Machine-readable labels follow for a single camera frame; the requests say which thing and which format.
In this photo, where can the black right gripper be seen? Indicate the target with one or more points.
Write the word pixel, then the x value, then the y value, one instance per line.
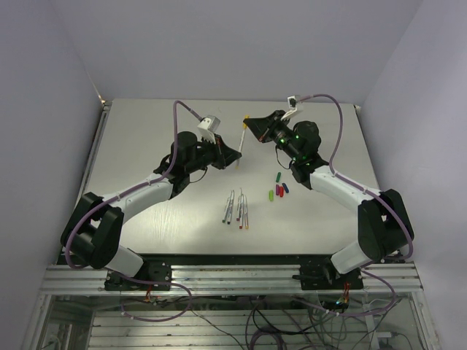
pixel 263 128

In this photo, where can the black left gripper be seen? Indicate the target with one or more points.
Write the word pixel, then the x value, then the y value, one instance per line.
pixel 224 155

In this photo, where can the yellow ended white pen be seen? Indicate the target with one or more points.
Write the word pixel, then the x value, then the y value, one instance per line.
pixel 241 143

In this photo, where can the green ended white pen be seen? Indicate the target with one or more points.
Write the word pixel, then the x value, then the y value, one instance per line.
pixel 227 208

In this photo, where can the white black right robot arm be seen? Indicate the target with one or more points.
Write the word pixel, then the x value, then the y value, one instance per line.
pixel 383 225

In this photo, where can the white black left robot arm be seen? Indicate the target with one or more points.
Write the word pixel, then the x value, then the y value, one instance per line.
pixel 92 234

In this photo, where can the blue ended white pen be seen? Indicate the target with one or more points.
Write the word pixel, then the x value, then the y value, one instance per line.
pixel 230 207

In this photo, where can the red ended white pen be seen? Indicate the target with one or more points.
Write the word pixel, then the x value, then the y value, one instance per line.
pixel 241 223

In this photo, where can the orange ended white pen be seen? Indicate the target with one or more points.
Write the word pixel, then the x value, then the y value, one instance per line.
pixel 246 214

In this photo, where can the blue pen cap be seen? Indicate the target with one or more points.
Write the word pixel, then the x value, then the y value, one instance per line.
pixel 286 188

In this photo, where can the purple ended white pen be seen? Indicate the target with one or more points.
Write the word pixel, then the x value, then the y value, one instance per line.
pixel 239 206

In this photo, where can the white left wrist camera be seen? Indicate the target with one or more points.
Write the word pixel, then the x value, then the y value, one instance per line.
pixel 207 128

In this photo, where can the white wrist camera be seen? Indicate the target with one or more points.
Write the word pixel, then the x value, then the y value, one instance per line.
pixel 207 128
pixel 295 107

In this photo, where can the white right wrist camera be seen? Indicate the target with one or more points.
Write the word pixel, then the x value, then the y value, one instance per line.
pixel 295 107

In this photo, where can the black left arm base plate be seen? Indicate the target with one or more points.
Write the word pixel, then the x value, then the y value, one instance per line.
pixel 154 276

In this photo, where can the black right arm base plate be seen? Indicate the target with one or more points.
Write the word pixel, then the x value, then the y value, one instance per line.
pixel 324 277

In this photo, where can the aluminium extrusion frame rail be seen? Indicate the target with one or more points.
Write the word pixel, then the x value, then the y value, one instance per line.
pixel 236 280

